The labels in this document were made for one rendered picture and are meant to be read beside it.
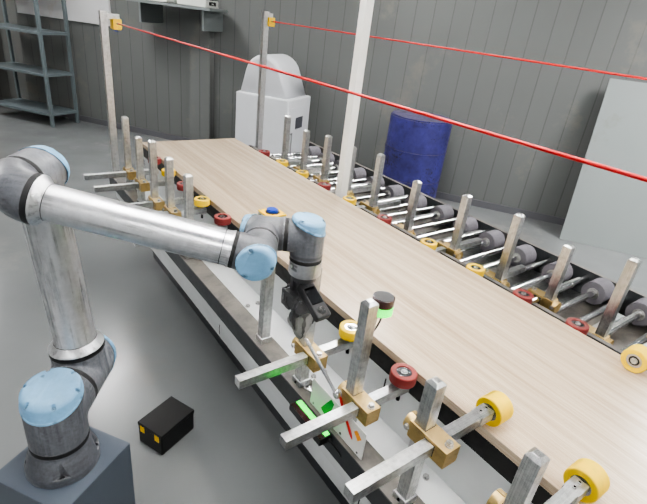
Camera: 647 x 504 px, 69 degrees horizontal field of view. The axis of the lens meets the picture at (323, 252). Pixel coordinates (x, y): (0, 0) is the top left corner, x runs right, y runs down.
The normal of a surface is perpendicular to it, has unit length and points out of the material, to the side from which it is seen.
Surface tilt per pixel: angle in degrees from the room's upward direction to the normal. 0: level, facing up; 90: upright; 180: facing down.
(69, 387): 5
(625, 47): 90
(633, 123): 77
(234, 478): 0
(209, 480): 0
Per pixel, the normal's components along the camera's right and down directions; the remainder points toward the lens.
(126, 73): -0.34, 0.38
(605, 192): -0.31, 0.17
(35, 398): 0.11, -0.85
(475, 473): -0.81, 0.18
